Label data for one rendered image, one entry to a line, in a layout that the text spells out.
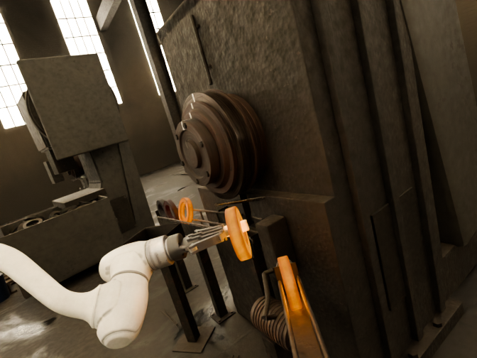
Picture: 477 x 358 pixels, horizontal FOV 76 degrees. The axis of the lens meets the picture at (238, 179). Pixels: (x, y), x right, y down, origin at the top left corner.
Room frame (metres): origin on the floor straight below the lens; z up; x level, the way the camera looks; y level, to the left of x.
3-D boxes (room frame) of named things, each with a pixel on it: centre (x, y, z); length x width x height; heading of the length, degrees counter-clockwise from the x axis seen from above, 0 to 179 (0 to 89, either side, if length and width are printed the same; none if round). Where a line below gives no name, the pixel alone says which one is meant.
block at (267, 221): (1.13, -0.08, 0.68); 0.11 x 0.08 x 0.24; 121
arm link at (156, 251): (0.85, 0.28, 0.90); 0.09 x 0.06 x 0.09; 176
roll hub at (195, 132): (1.27, 0.14, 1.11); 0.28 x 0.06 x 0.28; 31
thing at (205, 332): (1.64, 0.55, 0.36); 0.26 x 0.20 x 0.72; 66
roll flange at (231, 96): (1.36, -0.01, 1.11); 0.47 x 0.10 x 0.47; 31
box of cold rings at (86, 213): (3.32, 2.07, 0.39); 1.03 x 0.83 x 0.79; 125
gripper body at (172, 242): (0.84, 0.20, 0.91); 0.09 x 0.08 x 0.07; 86
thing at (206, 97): (1.32, 0.06, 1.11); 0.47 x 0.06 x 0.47; 31
